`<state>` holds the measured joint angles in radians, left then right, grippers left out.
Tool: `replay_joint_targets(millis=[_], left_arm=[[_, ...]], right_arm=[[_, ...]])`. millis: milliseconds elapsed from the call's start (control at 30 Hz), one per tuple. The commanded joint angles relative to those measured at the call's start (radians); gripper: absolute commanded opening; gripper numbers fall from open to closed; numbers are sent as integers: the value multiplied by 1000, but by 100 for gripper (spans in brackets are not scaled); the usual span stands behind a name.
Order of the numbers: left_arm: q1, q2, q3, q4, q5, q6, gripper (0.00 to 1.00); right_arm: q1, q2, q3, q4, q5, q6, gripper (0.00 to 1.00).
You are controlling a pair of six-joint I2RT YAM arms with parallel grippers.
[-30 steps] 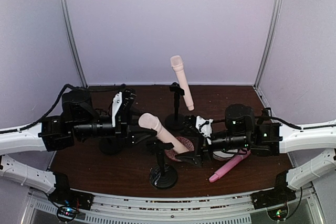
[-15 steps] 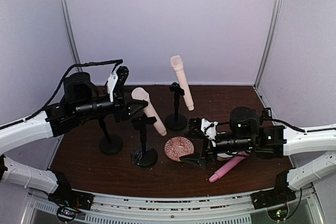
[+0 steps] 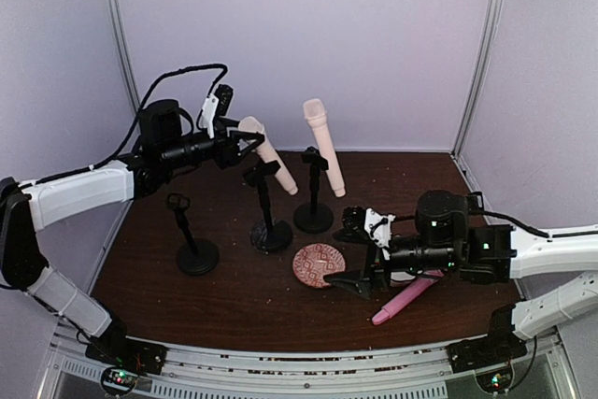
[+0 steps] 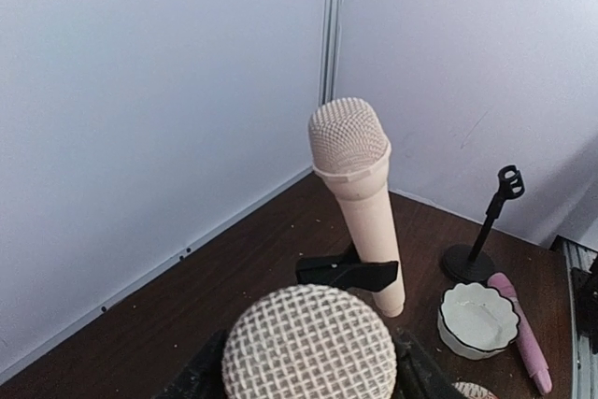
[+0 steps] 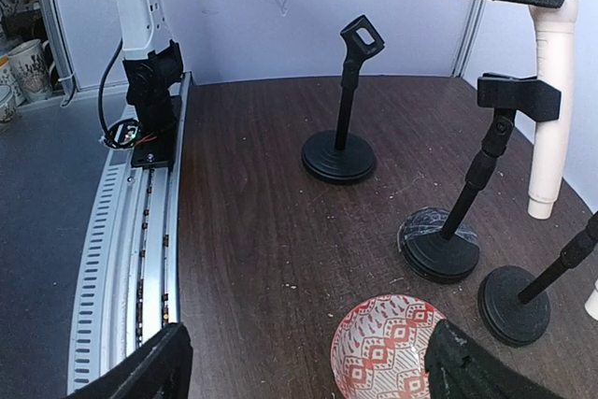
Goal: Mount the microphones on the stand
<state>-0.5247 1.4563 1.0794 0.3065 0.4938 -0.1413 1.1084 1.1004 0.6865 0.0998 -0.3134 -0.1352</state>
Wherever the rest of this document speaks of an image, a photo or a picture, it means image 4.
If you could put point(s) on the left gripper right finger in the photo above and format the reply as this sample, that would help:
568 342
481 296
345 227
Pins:
418 375

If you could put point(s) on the red patterned dish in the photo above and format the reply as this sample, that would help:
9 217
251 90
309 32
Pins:
472 390

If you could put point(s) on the pink microphone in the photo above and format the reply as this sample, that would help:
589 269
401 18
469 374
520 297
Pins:
531 354

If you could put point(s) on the cream microphone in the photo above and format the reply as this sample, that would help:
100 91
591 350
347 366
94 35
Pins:
351 154
309 341

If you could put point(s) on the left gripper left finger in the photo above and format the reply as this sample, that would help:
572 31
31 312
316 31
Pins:
201 377

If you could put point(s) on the white scalloped bowl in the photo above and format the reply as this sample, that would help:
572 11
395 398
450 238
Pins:
476 322

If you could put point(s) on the front aluminium rail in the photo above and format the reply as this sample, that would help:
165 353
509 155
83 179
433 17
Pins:
581 266

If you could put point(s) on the black mic stand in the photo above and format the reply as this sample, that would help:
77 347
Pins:
467 264
345 271

